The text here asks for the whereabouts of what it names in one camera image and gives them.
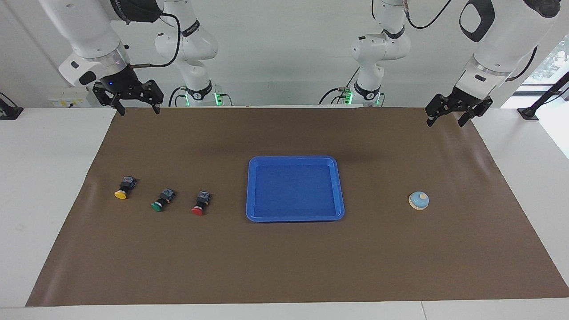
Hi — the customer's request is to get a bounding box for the light blue desk bell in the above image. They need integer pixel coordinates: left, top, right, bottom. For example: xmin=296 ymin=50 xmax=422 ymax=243
xmin=408 ymin=191 xmax=430 ymax=211

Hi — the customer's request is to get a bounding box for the yellow push button switch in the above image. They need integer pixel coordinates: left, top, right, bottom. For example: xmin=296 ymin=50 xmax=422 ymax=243
xmin=114 ymin=176 xmax=137 ymax=200

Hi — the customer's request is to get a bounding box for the green push button switch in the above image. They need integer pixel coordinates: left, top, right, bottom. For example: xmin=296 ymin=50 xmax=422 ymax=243
xmin=151 ymin=188 xmax=176 ymax=212

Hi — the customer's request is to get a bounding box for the red push button switch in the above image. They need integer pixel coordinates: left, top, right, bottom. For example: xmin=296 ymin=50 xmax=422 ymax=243
xmin=191 ymin=190 xmax=212 ymax=216

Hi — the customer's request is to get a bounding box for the blue plastic tray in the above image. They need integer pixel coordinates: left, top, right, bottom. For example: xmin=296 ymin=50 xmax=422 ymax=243
xmin=246 ymin=155 xmax=345 ymax=223

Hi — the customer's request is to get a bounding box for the black angled stand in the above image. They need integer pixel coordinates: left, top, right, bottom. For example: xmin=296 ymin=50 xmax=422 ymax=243
xmin=517 ymin=71 xmax=569 ymax=121

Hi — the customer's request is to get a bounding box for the bright window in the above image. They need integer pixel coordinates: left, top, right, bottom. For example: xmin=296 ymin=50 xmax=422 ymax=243
xmin=522 ymin=36 xmax=569 ymax=85

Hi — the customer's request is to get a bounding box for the brown table mat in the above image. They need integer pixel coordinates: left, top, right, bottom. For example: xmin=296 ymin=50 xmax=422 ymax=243
xmin=25 ymin=107 xmax=569 ymax=307

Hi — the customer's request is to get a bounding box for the black right base cable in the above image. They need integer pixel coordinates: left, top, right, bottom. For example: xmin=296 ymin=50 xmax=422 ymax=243
xmin=168 ymin=86 xmax=189 ymax=108

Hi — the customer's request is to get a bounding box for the black base cable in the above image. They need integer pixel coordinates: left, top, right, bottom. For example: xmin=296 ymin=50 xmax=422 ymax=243
xmin=168 ymin=86 xmax=189 ymax=108
xmin=318 ymin=67 xmax=361 ymax=106

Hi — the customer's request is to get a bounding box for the white wall socket box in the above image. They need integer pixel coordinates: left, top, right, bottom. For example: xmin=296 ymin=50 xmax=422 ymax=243
xmin=47 ymin=90 xmax=92 ymax=108

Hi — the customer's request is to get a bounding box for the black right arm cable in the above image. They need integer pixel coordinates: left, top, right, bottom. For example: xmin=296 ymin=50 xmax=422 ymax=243
xmin=129 ymin=12 xmax=183 ymax=68

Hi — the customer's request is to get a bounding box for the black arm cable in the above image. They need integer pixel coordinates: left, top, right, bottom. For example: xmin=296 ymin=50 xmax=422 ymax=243
xmin=129 ymin=12 xmax=183 ymax=68
xmin=400 ymin=0 xmax=538 ymax=83

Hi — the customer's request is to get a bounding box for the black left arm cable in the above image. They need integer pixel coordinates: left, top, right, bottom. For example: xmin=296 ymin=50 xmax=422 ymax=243
xmin=400 ymin=0 xmax=538 ymax=83

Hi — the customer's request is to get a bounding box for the black left base cable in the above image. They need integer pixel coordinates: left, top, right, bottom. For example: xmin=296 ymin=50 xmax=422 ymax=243
xmin=318 ymin=67 xmax=361 ymax=106

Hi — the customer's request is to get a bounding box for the black table clamp mount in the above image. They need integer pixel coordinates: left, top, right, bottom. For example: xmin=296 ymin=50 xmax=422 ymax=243
xmin=0 ymin=92 xmax=24 ymax=120

